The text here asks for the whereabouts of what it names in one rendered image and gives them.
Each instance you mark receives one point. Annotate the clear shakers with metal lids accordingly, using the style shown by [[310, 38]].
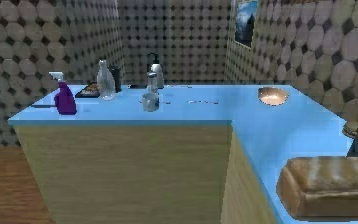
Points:
[[150, 96]]

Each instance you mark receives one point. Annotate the silver cutlery piece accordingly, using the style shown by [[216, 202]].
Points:
[[203, 102], [179, 86]]

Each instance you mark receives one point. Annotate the white soap dispenser black pump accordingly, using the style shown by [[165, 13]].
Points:
[[157, 74]]

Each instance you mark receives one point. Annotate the blue top wooden counter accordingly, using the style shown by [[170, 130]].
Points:
[[173, 156]]

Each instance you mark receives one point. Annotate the black cup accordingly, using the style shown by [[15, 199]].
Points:
[[116, 77]]

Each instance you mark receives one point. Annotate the clear glass bottle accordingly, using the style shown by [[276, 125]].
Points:
[[105, 81]]

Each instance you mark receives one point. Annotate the dark tray with food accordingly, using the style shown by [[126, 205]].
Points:
[[88, 90]]

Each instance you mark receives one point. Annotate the brown shiny bowl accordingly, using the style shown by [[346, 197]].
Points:
[[273, 96]]

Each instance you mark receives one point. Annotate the framed blue picture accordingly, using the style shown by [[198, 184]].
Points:
[[246, 23]]

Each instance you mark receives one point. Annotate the purple spray bottle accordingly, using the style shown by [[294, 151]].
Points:
[[65, 98]]

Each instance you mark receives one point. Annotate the dark knife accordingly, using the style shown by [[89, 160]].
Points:
[[43, 106]]

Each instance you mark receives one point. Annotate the brown bread loaf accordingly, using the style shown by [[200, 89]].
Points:
[[327, 186]]

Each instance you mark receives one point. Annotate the round tan food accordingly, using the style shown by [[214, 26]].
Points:
[[351, 128]]

